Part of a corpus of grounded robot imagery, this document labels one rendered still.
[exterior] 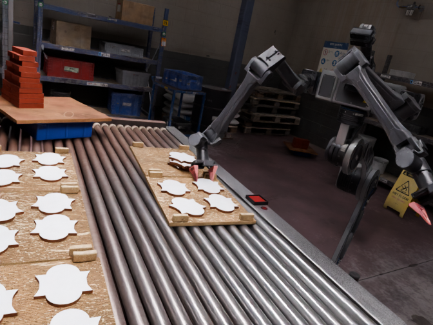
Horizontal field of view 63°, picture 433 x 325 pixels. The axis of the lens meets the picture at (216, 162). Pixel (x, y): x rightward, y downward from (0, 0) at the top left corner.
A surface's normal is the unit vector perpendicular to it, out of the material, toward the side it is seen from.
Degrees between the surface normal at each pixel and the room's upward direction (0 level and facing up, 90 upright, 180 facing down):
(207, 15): 90
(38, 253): 0
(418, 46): 90
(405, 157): 72
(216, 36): 90
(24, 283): 0
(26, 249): 0
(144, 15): 87
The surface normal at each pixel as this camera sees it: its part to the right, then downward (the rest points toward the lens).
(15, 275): 0.19, -0.93
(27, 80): 0.72, 0.35
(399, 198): -0.82, -0.22
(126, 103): 0.44, 0.37
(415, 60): -0.85, 0.00
